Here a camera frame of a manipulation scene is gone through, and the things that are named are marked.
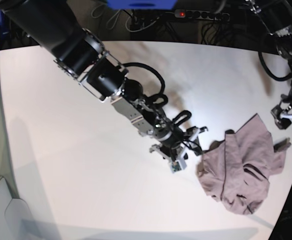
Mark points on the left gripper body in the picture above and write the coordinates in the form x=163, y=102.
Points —
x=282, y=113

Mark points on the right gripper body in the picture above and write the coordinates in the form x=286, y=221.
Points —
x=174, y=145

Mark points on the mauve pink t-shirt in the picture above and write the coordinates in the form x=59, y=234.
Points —
x=236, y=172

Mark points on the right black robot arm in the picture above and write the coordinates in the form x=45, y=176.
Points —
x=80, y=54

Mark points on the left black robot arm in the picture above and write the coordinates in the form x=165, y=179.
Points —
x=276, y=16

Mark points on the black power strip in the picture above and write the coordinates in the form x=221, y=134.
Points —
x=202, y=15

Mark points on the blue plastic bin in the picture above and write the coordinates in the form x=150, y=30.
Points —
x=141, y=4

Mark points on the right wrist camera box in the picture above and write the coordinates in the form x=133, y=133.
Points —
x=177, y=165

